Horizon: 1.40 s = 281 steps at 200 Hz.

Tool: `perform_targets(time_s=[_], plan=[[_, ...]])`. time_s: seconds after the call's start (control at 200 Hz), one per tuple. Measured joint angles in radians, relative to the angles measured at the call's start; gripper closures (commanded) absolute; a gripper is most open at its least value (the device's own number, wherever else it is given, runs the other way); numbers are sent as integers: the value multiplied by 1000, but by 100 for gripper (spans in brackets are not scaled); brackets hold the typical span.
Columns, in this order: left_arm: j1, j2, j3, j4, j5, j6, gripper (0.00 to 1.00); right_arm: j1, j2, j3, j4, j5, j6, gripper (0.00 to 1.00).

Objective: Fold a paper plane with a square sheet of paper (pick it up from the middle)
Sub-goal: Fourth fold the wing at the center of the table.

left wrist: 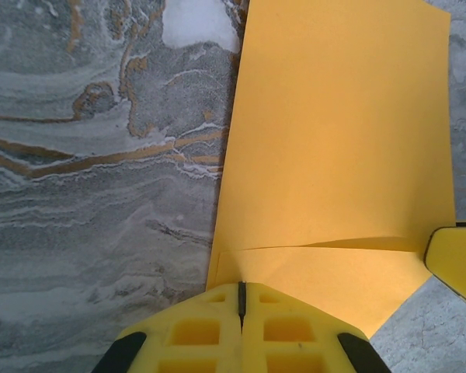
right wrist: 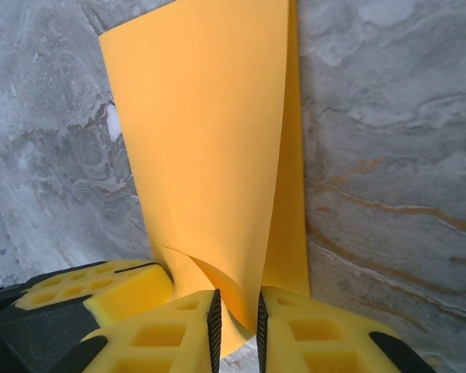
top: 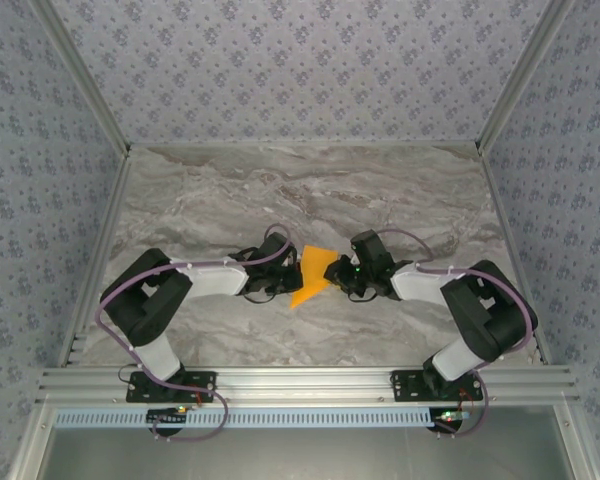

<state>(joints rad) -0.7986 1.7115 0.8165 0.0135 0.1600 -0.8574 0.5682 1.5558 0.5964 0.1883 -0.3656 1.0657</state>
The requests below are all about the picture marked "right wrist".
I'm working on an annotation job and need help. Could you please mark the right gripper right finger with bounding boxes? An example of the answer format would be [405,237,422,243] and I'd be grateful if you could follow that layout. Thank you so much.
[256,285,438,373]

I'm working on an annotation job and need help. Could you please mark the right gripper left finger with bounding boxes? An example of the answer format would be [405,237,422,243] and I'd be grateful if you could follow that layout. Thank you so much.
[79,289,222,373]

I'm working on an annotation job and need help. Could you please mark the orange paper sheet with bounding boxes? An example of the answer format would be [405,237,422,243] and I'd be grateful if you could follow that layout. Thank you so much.
[98,0,311,358]

